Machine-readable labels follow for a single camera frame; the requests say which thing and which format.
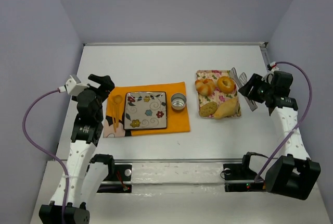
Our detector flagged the metal tongs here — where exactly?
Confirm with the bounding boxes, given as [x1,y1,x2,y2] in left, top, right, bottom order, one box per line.
[228,67,258,112]

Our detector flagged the golden bagel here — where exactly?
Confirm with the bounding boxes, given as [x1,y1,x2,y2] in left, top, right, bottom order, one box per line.
[217,76,235,93]

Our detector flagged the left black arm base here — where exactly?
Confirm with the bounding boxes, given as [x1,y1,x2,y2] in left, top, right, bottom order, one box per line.
[97,164,132,193]

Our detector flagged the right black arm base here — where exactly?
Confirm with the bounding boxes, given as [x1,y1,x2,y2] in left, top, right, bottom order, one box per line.
[220,163,266,193]

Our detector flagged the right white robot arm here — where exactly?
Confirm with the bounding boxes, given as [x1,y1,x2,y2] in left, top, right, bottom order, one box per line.
[238,71,321,200]

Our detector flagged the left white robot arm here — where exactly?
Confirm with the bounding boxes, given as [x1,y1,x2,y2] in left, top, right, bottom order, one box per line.
[39,74,115,223]

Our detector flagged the triangular pastry bread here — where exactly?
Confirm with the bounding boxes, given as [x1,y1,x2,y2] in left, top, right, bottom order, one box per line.
[213,97,239,119]

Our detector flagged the striped round bread roll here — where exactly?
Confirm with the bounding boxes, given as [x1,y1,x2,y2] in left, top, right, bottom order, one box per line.
[195,79,216,96]

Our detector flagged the orange plastic spoon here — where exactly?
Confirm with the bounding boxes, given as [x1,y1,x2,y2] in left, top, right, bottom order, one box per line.
[113,95,123,128]

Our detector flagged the floral rectangular tray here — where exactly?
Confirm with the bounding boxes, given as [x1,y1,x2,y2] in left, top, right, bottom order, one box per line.
[196,70,241,118]

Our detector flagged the square floral plate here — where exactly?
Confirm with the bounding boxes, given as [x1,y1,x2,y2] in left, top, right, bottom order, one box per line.
[123,91,168,130]

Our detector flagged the green speckled cookie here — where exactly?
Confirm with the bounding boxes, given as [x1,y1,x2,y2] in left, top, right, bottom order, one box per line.
[199,102,218,117]

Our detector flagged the small metal cup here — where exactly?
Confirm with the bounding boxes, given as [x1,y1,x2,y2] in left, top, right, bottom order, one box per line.
[171,93,187,111]

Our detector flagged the orange cartoon placemat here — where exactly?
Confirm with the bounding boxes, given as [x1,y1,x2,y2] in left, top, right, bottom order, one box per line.
[104,82,190,138]

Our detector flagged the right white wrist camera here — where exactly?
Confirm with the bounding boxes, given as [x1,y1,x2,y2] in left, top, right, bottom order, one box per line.
[267,61,279,73]

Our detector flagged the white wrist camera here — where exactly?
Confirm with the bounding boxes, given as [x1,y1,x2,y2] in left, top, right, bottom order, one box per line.
[267,61,279,73]
[65,74,89,96]

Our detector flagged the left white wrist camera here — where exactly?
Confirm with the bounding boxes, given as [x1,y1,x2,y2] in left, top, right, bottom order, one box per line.
[65,74,89,96]

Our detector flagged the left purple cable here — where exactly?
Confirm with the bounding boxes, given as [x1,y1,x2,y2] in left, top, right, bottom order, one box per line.
[22,89,69,224]

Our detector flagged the metal table rail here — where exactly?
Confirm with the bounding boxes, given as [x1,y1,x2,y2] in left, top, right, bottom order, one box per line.
[115,158,242,163]

